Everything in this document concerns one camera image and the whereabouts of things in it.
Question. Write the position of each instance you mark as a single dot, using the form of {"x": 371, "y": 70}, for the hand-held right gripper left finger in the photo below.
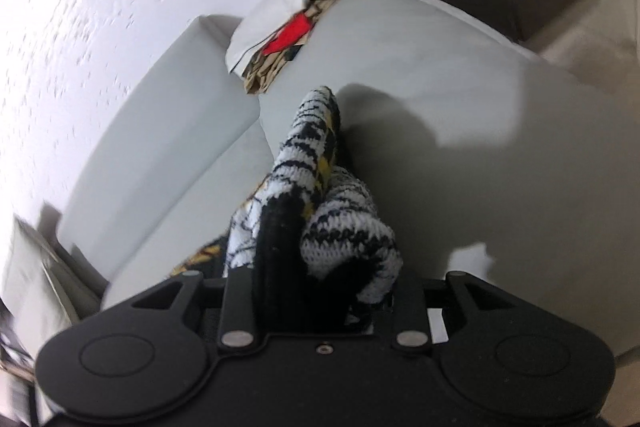
{"x": 240, "y": 302}

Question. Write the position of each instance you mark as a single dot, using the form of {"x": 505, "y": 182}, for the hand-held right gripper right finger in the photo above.
{"x": 410, "y": 312}

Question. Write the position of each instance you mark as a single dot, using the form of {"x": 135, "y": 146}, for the black patterned knit sweater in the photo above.
{"x": 310, "y": 207}

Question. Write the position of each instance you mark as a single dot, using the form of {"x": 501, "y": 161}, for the grey sofa cushion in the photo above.
{"x": 35, "y": 277}

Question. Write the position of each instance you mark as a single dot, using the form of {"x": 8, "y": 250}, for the folded tan patterned garment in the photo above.
{"x": 265, "y": 69}

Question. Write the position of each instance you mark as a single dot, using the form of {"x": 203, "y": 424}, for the grey sofa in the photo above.
{"x": 450, "y": 72}

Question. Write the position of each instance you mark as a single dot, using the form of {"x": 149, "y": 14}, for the small black object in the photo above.
{"x": 296, "y": 52}

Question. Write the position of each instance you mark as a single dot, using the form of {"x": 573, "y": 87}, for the folded red cloth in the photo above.
{"x": 290, "y": 34}

